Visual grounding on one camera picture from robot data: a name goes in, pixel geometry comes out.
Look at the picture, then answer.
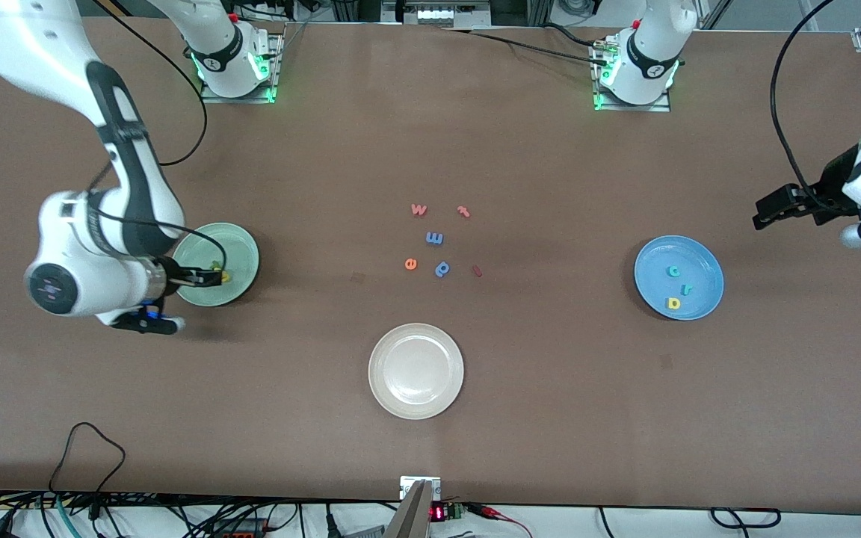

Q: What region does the green plate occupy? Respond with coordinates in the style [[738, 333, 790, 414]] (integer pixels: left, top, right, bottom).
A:
[[173, 222, 260, 308]]

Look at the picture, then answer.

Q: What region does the blue plate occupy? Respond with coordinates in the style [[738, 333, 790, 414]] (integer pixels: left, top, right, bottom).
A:
[[634, 235, 725, 321]]

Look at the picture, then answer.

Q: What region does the beige plate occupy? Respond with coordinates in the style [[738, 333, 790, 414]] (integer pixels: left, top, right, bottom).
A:
[[368, 322, 466, 421]]

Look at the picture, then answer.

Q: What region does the white power strip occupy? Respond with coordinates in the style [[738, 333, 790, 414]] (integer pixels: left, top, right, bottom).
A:
[[382, 0, 493, 29]]

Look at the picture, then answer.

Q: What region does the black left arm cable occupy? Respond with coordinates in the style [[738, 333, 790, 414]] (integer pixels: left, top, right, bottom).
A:
[[771, 0, 836, 204]]

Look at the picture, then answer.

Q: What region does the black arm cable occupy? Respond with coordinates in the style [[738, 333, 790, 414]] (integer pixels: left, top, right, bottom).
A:
[[771, 0, 836, 204], [83, 0, 227, 271]]

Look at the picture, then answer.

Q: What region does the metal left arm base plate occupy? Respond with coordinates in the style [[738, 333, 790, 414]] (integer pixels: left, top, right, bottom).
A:
[[591, 37, 673, 114]]

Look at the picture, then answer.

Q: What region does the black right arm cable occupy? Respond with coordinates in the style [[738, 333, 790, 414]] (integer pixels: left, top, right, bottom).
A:
[[83, 0, 227, 271]]

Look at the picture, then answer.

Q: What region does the black looped thin cable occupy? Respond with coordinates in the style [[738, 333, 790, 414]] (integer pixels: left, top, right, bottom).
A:
[[48, 422, 126, 498]]

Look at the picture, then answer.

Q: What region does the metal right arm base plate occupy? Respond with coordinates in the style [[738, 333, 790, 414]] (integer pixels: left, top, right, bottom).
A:
[[199, 30, 283, 105]]

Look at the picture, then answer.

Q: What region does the black cable across table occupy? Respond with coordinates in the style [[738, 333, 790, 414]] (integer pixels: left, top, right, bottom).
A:
[[442, 22, 614, 65]]

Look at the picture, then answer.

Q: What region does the black coiled cable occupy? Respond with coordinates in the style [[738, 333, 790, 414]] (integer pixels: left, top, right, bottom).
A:
[[709, 508, 783, 528]]

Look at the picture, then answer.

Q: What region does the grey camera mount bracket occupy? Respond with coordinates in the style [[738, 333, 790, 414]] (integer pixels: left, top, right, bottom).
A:
[[384, 476, 442, 538]]

